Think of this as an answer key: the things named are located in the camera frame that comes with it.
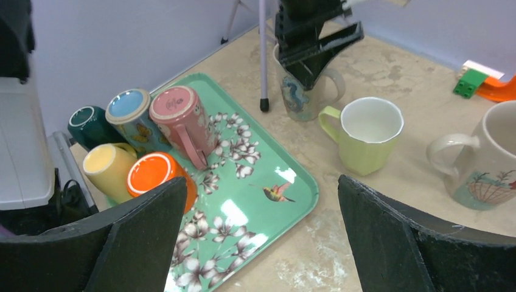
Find orange green white toy blocks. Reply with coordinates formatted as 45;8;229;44
452;60;515;103

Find lime green mug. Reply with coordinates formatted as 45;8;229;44
318;97;405;176

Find blue butterfly mug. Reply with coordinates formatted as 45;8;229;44
105;88;172;155

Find pink mug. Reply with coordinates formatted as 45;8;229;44
149;86;218;170

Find green floral tray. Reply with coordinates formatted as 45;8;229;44
165;73;319;291

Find aluminium frame rail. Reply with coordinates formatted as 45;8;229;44
47;131;99;213

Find cream mug with seahorse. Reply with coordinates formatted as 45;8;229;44
273;44;346;122

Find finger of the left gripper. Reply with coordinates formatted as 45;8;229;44
279;21;364;67
284;50;335;89

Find dark green mug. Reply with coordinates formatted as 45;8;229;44
68;105;126;151

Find yellow mug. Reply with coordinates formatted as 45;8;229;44
82;143;138;204

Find cream mug with basket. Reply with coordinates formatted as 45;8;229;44
426;100;515;210

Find orange mug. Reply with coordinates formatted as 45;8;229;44
126;151;198;214

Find grey tripod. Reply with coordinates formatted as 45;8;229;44
220;0;276;113

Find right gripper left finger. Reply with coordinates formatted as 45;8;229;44
1;177;187;291

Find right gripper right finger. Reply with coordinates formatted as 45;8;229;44
338;175;515;291

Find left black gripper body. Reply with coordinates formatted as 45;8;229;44
275;0;346;44

